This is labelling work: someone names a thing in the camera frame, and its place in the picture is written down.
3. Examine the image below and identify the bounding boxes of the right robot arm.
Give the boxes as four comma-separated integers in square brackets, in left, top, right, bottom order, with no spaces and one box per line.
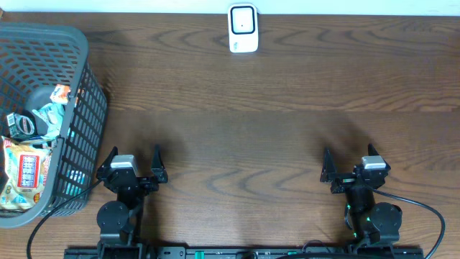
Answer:
[320,144,402,254]

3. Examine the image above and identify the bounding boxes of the black mounting rail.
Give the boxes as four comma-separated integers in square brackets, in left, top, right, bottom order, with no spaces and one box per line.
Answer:
[64,245,425,259]

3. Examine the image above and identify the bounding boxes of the large yellow snack bag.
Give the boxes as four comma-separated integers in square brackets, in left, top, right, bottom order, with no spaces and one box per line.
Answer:
[1,136,52,212]

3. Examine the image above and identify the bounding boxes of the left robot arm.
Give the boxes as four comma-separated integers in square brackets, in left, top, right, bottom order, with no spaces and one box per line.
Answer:
[96,145,168,258]

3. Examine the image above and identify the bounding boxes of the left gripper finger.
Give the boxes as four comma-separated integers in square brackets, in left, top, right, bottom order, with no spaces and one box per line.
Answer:
[150,145,165,173]
[101,146,118,169]

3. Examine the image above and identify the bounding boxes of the white barcode scanner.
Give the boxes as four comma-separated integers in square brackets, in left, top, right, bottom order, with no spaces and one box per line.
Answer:
[228,4,259,53]

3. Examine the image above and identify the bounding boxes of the grey plastic basket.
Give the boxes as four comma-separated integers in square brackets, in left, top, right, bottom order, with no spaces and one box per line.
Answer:
[1,22,108,228]

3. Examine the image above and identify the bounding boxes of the teal wet-wipe packet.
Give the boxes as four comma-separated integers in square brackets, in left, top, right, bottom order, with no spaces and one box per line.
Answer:
[32,103,65,139]

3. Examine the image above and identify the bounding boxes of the orange tissue packet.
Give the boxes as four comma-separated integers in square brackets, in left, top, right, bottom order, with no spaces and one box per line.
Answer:
[50,84,71,105]

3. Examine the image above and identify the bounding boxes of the green Kleenex tissue packet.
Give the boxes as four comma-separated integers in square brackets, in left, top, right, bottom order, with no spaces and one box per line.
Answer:
[65,170,86,196]

